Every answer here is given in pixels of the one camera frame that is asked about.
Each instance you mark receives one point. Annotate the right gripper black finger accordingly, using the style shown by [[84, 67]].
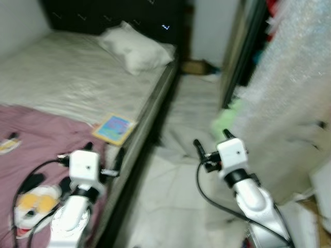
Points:
[[198, 148], [228, 134]]

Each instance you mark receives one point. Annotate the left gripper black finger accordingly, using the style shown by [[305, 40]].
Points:
[[89, 147], [120, 159]]

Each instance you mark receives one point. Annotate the colourful children's book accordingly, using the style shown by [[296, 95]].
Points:
[[115, 129]]

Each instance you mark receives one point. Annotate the purple cartoon mouse blanket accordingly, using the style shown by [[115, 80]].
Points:
[[41, 139]]

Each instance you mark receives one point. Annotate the white pillow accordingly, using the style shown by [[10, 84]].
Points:
[[137, 49]]

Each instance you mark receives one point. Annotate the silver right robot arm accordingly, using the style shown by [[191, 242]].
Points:
[[258, 206]]

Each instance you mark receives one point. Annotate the light green ruffled dress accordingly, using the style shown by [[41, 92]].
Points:
[[227, 116]]

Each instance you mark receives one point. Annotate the white quilted mattress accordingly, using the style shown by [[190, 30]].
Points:
[[67, 77]]

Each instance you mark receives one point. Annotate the brown cardboard box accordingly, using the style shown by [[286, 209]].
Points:
[[194, 67]]

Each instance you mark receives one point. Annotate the black framed sliding door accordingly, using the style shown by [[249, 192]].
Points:
[[235, 51]]

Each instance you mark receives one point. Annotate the black tufted headboard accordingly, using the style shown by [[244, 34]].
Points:
[[114, 15]]

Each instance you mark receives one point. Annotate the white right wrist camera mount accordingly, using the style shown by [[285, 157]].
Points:
[[232, 153]]

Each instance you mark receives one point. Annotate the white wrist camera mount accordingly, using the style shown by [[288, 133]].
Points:
[[84, 168], [232, 153]]

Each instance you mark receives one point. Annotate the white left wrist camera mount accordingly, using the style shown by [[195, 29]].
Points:
[[84, 168]]

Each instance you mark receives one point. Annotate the dark bed frame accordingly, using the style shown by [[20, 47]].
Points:
[[145, 129]]

